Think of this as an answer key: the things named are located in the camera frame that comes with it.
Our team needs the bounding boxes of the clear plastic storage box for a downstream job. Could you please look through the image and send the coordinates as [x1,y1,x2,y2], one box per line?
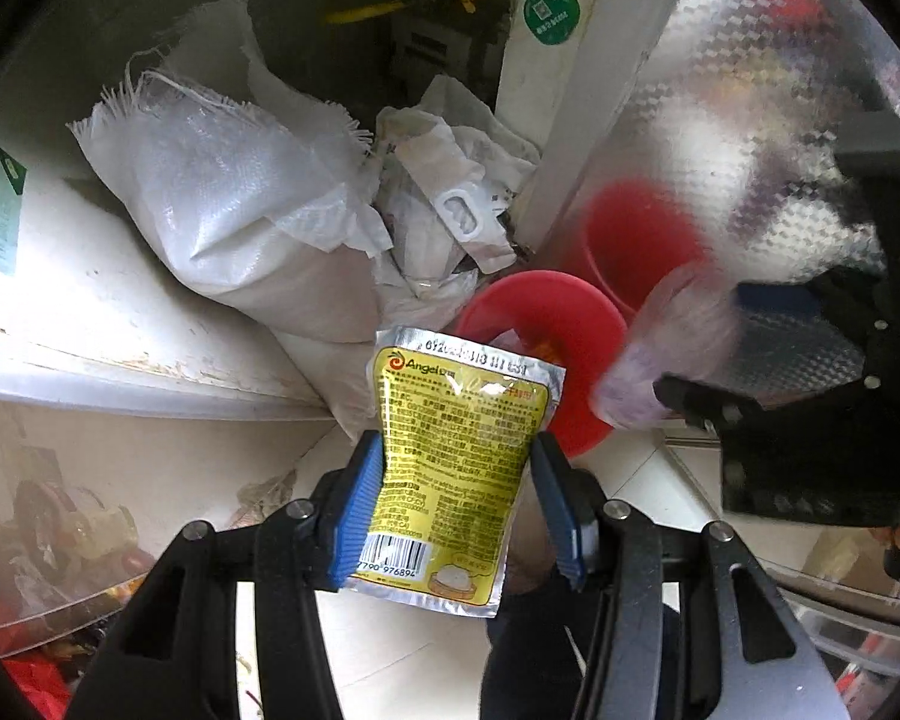
[787,592,900,698]

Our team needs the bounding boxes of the red plastic bin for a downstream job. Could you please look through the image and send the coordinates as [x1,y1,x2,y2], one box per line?
[450,274,629,458]

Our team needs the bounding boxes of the white woven sack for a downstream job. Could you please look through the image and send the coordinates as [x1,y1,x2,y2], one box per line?
[67,0,481,432]

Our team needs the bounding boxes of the yellow gas hose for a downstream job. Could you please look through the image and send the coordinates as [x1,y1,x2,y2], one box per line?
[322,0,482,25]

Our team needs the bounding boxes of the yellow foil packet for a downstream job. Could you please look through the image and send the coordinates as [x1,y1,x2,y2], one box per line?
[345,325,567,620]

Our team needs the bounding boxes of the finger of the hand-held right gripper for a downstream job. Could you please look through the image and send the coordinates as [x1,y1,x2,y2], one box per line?
[735,270,895,361]
[655,373,767,441]

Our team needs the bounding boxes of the crumpled white plastic bags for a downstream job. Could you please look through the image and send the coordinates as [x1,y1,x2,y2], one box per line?
[371,75,542,293]

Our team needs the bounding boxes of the round green sticker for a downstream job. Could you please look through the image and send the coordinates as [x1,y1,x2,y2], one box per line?
[523,0,582,44]

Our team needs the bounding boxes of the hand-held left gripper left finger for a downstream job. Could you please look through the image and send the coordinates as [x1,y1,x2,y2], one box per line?
[82,431,386,720]

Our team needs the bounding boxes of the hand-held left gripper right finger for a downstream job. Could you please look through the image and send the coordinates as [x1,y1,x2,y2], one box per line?
[529,431,848,720]

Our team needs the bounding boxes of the white backed cabinet door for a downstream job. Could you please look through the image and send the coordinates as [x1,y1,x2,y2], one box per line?
[0,127,346,421]

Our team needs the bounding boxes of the foil covered cabinet door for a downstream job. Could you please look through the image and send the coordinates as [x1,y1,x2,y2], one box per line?
[529,0,900,406]

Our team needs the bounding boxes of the red bag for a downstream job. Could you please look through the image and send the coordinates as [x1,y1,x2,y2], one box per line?
[0,585,72,720]

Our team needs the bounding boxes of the purple label plastic bottle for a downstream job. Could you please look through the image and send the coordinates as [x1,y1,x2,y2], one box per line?
[596,262,743,428]

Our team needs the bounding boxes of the white cabinet post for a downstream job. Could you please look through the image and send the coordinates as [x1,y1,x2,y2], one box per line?
[495,0,691,256]

